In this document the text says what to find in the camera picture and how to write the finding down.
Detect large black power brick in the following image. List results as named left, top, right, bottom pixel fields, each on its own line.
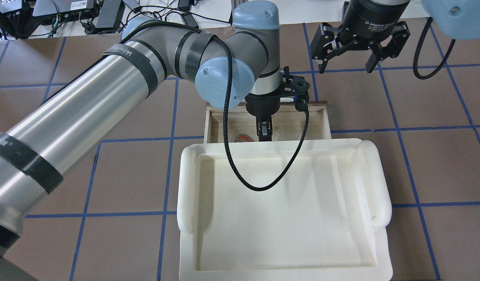
left=95, top=0, right=125, bottom=32

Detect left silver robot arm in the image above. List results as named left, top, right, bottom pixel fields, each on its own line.
left=0, top=0, right=280, bottom=281

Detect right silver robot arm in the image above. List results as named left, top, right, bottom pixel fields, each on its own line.
left=310, top=0, right=480, bottom=80

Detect cream plastic tray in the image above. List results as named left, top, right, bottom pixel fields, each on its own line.
left=177, top=138, right=393, bottom=281

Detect grey orange scissors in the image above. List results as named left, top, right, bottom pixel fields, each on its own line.
left=234, top=133, right=254, bottom=143

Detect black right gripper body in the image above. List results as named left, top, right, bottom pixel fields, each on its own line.
left=339, top=0, right=410, bottom=43

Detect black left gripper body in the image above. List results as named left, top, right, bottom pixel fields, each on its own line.
left=245, top=94, right=281, bottom=119

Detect dark wooden drawer box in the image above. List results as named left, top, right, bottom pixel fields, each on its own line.
left=203, top=98, right=331, bottom=144

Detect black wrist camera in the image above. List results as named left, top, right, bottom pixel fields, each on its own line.
left=280, top=66, right=310, bottom=112

